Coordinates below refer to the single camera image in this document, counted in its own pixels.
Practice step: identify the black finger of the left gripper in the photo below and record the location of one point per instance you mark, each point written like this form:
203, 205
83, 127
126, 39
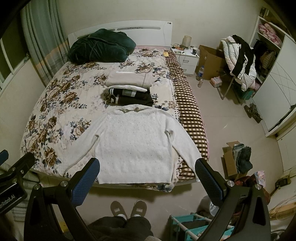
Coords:
20, 168

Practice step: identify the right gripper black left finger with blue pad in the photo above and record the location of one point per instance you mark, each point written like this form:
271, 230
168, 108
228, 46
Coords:
41, 222

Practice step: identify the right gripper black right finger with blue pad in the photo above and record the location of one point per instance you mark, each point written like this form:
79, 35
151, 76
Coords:
253, 222

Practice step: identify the white knit sweater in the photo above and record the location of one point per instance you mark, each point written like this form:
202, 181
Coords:
134, 144

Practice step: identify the small cardboard box with clothes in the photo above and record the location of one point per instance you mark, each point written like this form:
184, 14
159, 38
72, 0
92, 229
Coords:
236, 160

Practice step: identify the teal laundry rack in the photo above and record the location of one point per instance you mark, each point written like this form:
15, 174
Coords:
188, 227

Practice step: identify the left grey slipper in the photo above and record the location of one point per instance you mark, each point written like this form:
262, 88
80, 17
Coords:
118, 210

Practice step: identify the grey slipper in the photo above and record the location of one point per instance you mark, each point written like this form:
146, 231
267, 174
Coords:
139, 209
118, 210

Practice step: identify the right grey slipper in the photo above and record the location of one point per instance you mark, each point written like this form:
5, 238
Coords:
139, 209

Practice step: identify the dark shoes pair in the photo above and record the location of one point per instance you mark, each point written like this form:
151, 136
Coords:
252, 112

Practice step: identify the folded black white garment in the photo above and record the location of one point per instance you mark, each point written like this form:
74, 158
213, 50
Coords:
130, 94

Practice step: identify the white wardrobe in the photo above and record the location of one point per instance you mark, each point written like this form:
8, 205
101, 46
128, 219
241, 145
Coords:
275, 99

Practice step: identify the green curtain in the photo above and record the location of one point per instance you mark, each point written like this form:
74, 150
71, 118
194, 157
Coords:
46, 41

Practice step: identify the brown checkered blanket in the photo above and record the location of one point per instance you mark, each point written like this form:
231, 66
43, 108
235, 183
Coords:
190, 117

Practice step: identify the pink tissue pack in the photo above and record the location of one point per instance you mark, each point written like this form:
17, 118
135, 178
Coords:
216, 82

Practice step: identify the small glass jar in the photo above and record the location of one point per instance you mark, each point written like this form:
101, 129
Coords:
200, 83

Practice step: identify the dark green velvet duvet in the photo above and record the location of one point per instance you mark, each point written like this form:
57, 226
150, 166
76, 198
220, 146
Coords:
102, 46

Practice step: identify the folded beige garment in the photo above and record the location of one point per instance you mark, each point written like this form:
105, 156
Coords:
144, 80

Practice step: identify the plastic water bottle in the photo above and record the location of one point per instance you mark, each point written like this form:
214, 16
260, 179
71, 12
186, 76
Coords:
200, 73

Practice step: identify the black jacket white stripes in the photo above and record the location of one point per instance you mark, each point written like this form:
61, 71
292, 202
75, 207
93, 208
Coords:
245, 58

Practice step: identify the large open cardboard box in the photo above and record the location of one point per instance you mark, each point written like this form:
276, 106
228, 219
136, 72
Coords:
213, 61

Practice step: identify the white bedside table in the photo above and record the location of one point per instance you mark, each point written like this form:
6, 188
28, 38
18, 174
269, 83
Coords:
187, 61

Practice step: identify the white bed headboard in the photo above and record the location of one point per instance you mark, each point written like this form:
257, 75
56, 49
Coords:
143, 32

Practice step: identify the beige cylindrical lamp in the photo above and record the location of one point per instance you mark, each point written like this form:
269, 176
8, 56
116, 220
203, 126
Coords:
186, 42

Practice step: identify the pink folded quilt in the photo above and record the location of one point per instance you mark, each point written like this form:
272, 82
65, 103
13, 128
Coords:
268, 31

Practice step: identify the window frame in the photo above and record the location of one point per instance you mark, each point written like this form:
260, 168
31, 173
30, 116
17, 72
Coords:
13, 58

